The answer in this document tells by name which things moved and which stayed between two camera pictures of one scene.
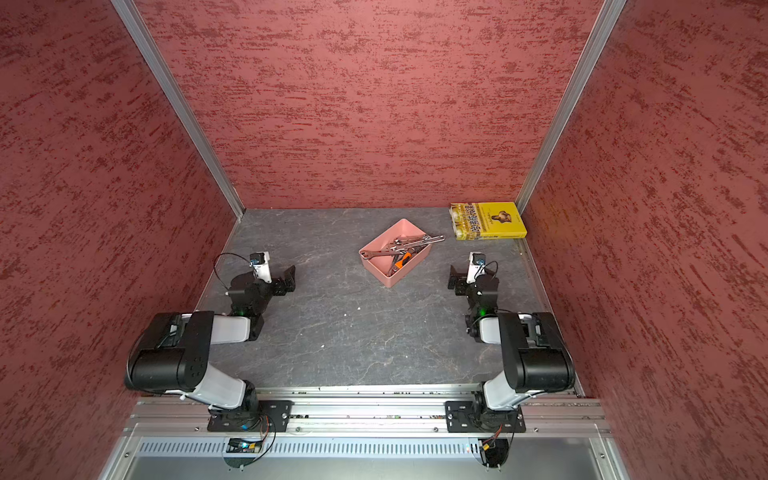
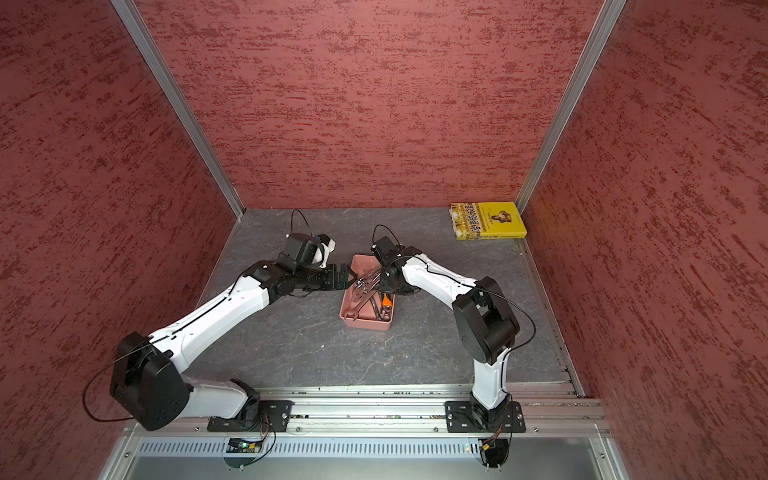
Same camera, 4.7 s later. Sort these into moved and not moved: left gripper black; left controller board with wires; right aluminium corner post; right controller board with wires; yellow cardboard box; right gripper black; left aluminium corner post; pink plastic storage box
Moved: left gripper black; right gripper black; pink plastic storage box
Not moved: right controller board with wires; left controller board with wires; right aluminium corner post; yellow cardboard box; left aluminium corner post
